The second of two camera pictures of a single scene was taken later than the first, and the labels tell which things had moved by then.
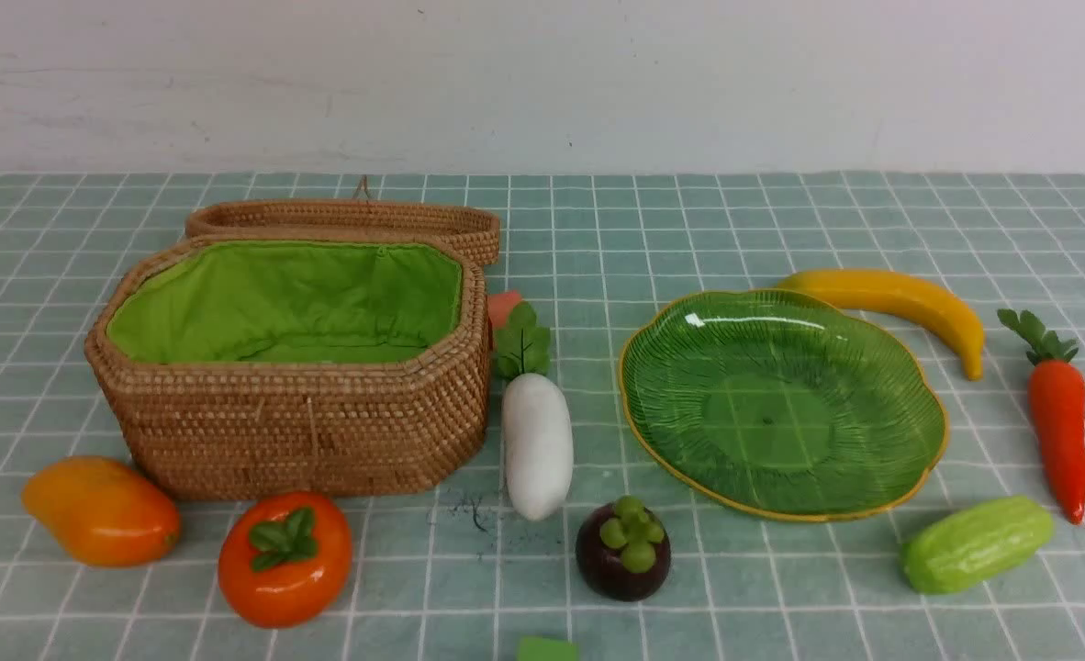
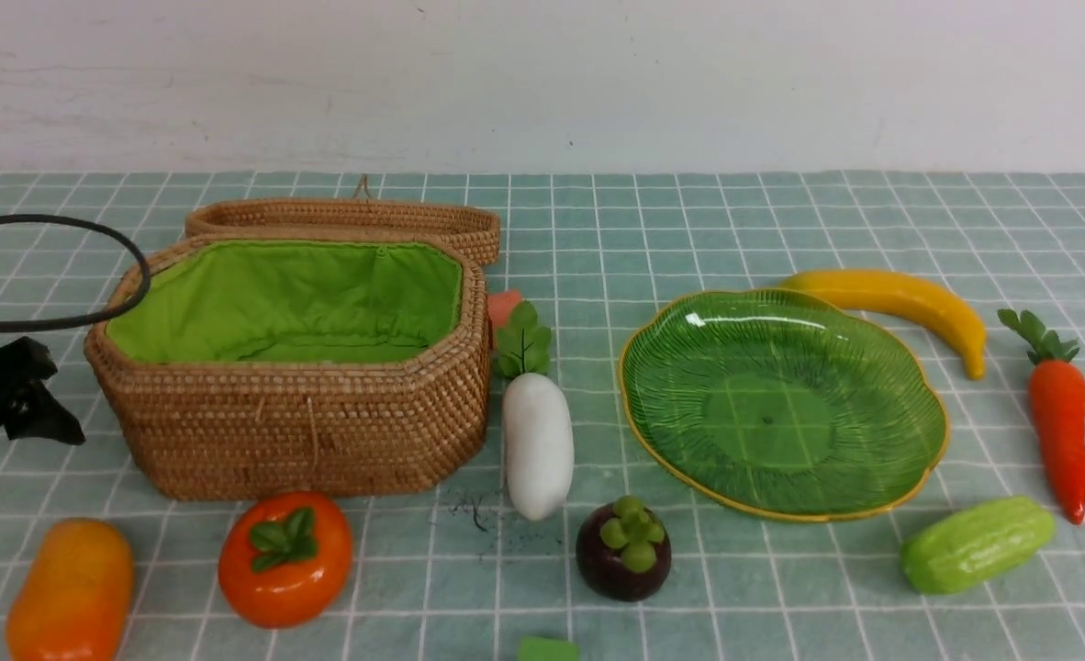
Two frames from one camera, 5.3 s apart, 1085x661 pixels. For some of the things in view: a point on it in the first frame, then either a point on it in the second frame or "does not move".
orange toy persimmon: x=285 y=558 does not move
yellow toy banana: x=879 y=289 does not move
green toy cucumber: x=959 y=546 does not move
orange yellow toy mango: x=105 y=513 to x=72 y=600
